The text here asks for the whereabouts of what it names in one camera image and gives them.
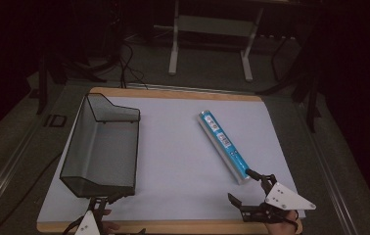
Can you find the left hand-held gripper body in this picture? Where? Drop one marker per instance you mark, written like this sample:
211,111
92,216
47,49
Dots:
90,223

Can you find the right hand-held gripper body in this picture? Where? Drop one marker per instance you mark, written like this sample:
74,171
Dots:
289,199

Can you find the long blue box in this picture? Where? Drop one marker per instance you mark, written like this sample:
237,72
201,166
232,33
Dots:
223,145

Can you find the black mesh basket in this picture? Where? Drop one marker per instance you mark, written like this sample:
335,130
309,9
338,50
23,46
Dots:
104,147

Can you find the person's left hand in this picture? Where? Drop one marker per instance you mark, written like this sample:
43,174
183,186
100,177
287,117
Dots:
109,225

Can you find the person's right hand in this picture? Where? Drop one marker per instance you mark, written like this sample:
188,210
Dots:
284,226

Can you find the white paper sheet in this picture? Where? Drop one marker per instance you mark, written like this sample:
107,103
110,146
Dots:
173,163

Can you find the black metal stand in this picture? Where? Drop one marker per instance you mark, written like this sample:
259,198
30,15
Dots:
312,104

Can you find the aluminium rail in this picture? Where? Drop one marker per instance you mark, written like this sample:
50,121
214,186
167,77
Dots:
331,176
179,87
7,176

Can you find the white metal desk frame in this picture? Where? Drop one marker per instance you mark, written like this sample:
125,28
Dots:
212,26

